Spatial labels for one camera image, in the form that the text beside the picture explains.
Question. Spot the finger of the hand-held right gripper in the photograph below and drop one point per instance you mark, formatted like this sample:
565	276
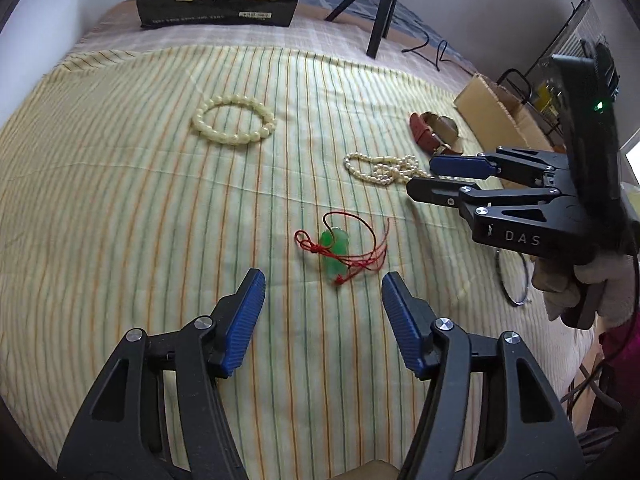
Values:
435	192
460	166

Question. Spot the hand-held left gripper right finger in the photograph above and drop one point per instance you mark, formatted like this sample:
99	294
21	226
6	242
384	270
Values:
402	325

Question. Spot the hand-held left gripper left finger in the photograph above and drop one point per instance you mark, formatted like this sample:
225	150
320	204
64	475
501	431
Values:
245	320

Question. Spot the cardboard box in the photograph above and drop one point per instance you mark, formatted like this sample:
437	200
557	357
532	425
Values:
485	110

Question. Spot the thin black bangle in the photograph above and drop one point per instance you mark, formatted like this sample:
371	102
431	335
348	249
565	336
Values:
518	304

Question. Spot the person's right forearm pink sleeve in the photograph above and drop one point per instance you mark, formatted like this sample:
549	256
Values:
627	345

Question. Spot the person's right hand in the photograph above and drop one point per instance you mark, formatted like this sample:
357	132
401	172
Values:
622	285

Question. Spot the yellow box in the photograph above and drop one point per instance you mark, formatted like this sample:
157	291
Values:
545	100

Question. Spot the black tube rack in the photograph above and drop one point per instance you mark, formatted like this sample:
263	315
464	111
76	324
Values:
515	72

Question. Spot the striped yellow cloth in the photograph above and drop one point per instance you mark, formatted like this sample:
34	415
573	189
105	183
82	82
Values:
150	210

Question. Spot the blue patterned mat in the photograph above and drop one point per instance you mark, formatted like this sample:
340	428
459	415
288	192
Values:
410	25

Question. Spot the black tripod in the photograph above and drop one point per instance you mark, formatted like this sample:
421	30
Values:
382	5

